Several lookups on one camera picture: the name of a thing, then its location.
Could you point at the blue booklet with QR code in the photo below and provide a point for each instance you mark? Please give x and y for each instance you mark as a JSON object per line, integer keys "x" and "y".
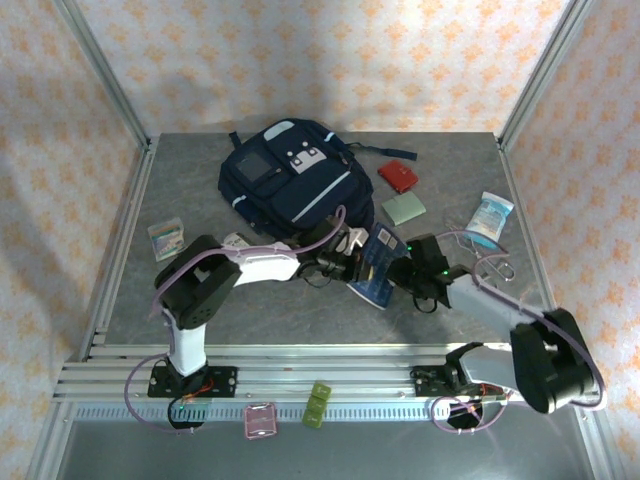
{"x": 382, "y": 250}

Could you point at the grey-green card holder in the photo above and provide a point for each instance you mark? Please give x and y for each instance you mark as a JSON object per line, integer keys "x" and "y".
{"x": 405, "y": 209}

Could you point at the red wallet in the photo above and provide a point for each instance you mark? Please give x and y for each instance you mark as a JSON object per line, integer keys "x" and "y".
{"x": 398, "y": 176}

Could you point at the navy blue backpack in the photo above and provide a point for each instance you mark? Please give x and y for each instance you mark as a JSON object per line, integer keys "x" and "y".
{"x": 290, "y": 180}

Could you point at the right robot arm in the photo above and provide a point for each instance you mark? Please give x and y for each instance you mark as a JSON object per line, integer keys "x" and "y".
{"x": 550, "y": 360}

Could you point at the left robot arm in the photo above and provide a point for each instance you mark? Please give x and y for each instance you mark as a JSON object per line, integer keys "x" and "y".
{"x": 200, "y": 285}

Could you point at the blue white tissue pack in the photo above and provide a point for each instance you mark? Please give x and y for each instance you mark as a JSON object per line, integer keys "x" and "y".
{"x": 487, "y": 220}

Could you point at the clear pack of sticky flags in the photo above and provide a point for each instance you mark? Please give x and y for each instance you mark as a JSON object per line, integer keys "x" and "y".
{"x": 167, "y": 237}

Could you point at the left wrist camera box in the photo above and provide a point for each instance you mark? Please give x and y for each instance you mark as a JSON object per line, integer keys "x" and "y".
{"x": 356, "y": 237}

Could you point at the aluminium front rail frame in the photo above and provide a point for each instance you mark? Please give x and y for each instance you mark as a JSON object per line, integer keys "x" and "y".
{"x": 320, "y": 360}

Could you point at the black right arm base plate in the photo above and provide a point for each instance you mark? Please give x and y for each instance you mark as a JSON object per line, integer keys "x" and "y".
{"x": 425, "y": 381}

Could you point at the aluminium right side rail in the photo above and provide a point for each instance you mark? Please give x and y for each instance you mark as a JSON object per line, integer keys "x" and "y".
{"x": 512, "y": 185}

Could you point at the aluminium rail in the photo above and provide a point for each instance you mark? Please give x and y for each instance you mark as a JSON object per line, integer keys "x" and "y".
{"x": 512, "y": 185}
{"x": 140, "y": 185}

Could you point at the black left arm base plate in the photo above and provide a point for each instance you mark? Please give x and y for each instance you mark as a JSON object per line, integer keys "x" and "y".
{"x": 225, "y": 381}

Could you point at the aluminium left side rail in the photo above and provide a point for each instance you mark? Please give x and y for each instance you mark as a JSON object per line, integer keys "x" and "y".
{"x": 140, "y": 185}

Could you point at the aluminium right corner post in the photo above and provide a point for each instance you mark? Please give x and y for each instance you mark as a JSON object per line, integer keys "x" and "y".
{"x": 542, "y": 75}

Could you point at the aluminium corner post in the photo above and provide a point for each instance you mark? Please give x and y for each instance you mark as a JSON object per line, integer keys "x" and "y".
{"x": 104, "y": 75}
{"x": 542, "y": 75}

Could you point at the aluminium left corner post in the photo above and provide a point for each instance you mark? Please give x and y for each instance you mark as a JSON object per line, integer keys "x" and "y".
{"x": 104, "y": 75}

